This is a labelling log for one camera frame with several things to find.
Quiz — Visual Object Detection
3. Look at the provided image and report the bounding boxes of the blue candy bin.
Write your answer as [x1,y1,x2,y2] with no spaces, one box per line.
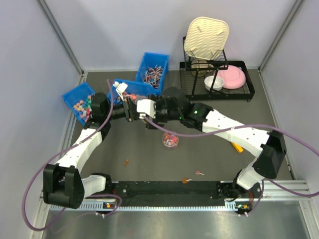
[114,79,158,97]
[135,52,169,95]
[61,82,95,126]

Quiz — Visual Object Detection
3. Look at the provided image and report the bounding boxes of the clear round container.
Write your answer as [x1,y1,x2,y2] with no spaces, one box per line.
[162,132,179,150]

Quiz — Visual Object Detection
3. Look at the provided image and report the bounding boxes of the black wire dish rack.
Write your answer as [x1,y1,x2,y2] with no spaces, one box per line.
[179,49,255,102]

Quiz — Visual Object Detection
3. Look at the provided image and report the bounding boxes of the yellow plastic scoop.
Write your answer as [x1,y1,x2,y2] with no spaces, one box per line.
[231,142,244,153]

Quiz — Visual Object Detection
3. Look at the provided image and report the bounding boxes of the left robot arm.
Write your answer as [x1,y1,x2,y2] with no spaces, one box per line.
[43,93,139,209]

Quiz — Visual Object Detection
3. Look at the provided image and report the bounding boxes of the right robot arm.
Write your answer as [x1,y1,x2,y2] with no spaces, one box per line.
[137,87,287,194]

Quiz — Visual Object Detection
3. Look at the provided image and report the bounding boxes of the white small bowl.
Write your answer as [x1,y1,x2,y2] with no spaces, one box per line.
[204,75,224,91]

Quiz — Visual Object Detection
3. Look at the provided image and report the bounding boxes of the spilled orange lollipop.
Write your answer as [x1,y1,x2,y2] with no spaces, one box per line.
[182,178,192,184]

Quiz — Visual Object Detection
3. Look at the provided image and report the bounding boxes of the pink round plate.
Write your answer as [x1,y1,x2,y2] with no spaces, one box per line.
[217,65,246,90]

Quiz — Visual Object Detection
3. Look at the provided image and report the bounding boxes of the beige square ribbed plate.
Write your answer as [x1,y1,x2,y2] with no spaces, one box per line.
[184,16,229,60]

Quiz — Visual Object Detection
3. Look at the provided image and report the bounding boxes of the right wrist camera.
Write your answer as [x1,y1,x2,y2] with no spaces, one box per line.
[137,99,156,119]

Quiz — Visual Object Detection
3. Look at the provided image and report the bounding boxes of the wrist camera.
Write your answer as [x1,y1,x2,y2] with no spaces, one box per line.
[137,99,156,119]
[113,81,128,101]

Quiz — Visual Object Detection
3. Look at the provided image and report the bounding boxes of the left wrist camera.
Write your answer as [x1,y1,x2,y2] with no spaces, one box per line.
[113,81,128,101]

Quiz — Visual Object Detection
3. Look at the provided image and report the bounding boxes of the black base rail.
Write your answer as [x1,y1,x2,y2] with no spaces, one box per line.
[110,181,239,207]

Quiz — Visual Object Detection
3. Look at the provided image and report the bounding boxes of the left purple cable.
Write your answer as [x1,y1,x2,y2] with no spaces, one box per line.
[21,79,123,232]

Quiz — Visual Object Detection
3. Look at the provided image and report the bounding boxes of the purple cable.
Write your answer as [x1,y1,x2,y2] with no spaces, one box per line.
[21,79,123,232]
[143,117,319,217]

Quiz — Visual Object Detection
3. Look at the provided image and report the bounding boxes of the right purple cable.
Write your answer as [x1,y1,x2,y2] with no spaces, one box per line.
[143,117,319,217]

